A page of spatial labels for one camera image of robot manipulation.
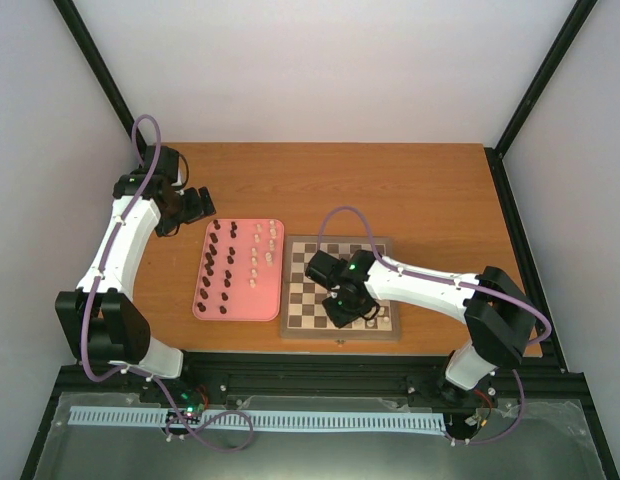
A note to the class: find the pink plastic tray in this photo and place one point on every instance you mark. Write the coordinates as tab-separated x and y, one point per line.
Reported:
261	304

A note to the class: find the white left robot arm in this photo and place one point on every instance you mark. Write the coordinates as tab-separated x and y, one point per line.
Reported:
98	317

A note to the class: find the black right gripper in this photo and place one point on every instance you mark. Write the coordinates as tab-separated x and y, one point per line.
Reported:
338	318

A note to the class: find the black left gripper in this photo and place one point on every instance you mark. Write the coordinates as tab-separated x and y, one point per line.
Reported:
197	209

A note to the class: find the black aluminium frame rail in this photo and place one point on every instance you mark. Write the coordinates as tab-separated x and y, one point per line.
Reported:
244	374

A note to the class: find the wooden chess board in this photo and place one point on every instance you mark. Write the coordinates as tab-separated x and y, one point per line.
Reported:
302	313

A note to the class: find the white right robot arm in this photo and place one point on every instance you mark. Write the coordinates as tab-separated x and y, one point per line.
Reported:
495	312

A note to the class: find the light blue cable duct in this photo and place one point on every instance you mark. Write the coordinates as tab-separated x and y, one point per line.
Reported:
262	421

